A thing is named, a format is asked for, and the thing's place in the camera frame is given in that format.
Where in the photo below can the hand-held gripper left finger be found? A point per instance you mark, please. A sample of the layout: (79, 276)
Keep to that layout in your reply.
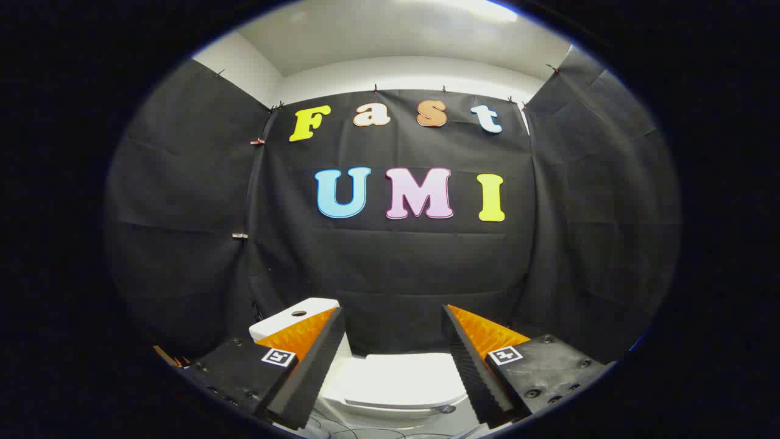
(317, 360)

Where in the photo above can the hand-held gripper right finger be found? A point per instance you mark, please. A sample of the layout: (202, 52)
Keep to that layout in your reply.
(472, 366)

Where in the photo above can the white toilet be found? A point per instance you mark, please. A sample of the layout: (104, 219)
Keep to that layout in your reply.
(274, 323)

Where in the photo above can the black backdrop cloth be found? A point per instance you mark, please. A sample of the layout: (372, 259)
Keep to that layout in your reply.
(396, 274)

